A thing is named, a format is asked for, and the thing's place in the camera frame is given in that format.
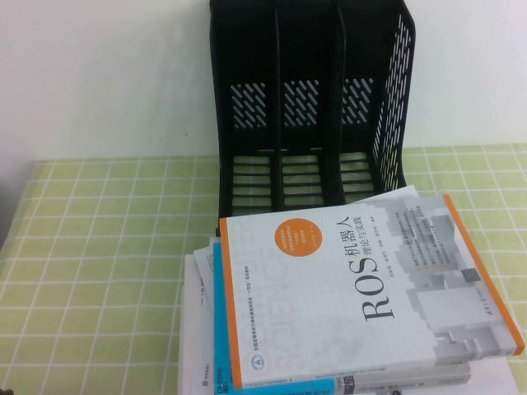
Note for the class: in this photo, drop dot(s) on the white orange ROS book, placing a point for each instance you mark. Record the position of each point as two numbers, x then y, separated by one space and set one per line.
350 288

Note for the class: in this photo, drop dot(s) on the white book with small print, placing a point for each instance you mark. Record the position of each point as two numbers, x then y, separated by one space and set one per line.
203 271

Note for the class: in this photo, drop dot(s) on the blue grey DTC book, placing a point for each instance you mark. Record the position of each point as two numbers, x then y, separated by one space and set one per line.
220 329

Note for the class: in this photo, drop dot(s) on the black plastic book holder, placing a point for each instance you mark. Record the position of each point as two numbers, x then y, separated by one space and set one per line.
309 49

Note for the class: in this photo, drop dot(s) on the green checkered tablecloth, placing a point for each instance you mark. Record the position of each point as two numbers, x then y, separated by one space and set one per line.
103 247

